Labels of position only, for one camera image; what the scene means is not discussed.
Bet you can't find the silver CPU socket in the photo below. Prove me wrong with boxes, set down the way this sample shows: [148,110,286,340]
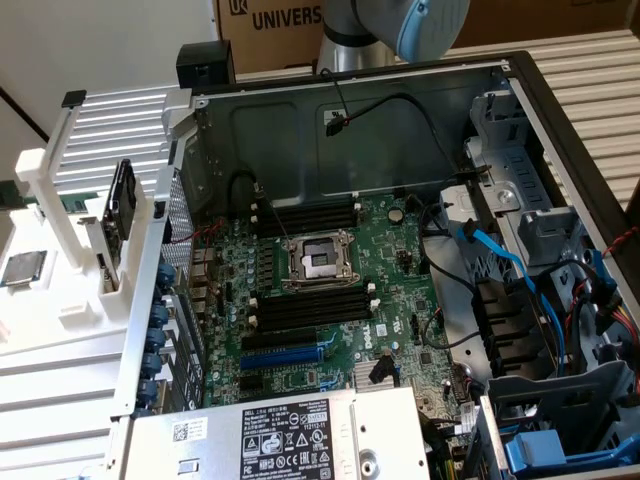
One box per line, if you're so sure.
[278,228,363,293]

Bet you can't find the white parts rack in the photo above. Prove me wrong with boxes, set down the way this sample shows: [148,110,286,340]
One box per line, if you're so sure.
[0,89,169,357]

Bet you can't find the black silver PC case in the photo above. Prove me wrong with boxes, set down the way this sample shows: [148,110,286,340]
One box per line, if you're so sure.
[112,49,640,480]

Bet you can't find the green Dell motherboard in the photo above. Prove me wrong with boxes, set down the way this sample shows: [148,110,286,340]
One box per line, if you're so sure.
[188,192,484,439]

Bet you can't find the black wire with connector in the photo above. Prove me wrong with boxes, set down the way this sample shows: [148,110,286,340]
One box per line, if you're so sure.
[318,68,490,182]

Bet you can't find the black drive in fixture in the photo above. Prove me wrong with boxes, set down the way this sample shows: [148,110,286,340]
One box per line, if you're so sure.
[98,158,140,294]

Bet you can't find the long black expansion slot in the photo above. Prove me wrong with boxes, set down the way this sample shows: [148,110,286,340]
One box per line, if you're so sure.
[241,327,321,352]

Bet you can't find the black plastic box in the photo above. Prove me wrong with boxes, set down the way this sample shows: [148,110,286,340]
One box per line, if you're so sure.
[176,40,237,92]

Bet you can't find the printed cardboard box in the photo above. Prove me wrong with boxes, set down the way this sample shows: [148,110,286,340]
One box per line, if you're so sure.
[212,0,324,77]

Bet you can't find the silver finned heatsink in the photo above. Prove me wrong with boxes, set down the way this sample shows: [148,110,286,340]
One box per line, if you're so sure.
[354,361,397,390]

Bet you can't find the blue SATA wire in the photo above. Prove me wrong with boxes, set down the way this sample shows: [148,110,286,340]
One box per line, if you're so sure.
[583,248,622,322]
[455,218,569,374]

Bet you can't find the looped black wire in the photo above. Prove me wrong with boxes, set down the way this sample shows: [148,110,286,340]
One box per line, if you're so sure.
[226,169,265,222]

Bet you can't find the red yellow power wires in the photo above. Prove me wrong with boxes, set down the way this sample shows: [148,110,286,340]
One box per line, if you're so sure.
[596,298,640,337]

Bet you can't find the blue plastic disk caddy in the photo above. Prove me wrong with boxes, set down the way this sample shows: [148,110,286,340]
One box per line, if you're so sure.
[501,428,640,480]

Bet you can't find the grey plastic disk bay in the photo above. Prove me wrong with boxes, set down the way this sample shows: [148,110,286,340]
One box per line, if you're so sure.
[474,358,640,480]

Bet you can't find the silver CPU chip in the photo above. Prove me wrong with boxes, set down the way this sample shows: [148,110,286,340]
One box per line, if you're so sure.
[0,249,49,289]

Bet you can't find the thin black wire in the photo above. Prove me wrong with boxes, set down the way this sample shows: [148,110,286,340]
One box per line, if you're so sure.
[421,305,485,352]

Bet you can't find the black RAM slot white latch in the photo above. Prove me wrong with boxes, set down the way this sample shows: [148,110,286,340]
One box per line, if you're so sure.
[253,292,377,317]
[253,204,362,222]
[251,217,362,237]
[248,308,380,334]

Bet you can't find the silver power supply unit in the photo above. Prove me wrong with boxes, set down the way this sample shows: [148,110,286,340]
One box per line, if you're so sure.
[115,385,432,480]

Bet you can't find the thin silver locking lever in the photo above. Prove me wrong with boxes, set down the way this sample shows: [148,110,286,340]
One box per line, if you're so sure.
[255,185,292,242]

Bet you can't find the green RAM stick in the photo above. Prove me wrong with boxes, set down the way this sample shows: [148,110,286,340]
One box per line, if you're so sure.
[0,179,28,209]
[58,192,109,213]

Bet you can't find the blue expansion slot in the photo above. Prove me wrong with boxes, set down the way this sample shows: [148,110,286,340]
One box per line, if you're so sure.
[238,345,325,371]

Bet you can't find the silver metal disk bay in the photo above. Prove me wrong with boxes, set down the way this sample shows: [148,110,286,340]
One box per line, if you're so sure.
[438,88,627,282]

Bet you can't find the red black twisted wire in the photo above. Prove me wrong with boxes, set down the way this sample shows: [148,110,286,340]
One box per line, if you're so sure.
[191,220,225,297]
[601,226,640,258]

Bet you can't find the plain brown cardboard box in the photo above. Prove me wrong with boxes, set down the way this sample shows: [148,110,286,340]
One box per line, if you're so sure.
[447,0,640,50]

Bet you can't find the thick black wire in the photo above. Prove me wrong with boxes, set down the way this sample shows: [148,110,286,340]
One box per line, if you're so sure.
[416,196,484,302]

